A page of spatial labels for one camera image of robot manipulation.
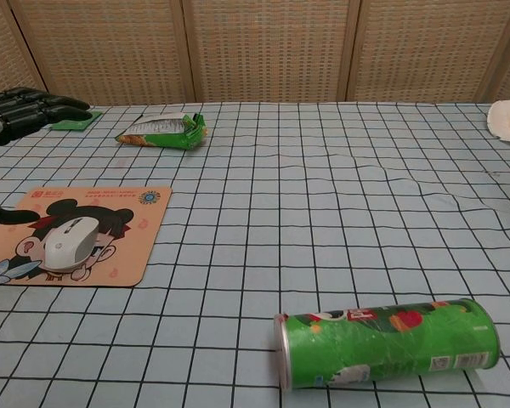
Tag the checkered light blue tablecloth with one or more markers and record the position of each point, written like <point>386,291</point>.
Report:
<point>280,212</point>

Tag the crumpled green snack bag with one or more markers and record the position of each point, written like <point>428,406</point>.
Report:
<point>161,134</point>

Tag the woven wooden folding screen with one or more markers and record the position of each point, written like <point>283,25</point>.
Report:
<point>255,47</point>

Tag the white computer mouse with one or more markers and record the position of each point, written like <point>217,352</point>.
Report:
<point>70,246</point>

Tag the cartoon girl mouse pad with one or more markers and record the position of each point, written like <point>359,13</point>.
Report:
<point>144,229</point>

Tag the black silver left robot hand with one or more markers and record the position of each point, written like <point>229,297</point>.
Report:
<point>21,112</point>

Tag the flat green sachet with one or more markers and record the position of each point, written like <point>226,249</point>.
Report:
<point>78,124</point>

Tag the green chip can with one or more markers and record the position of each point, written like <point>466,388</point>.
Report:
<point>387,348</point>

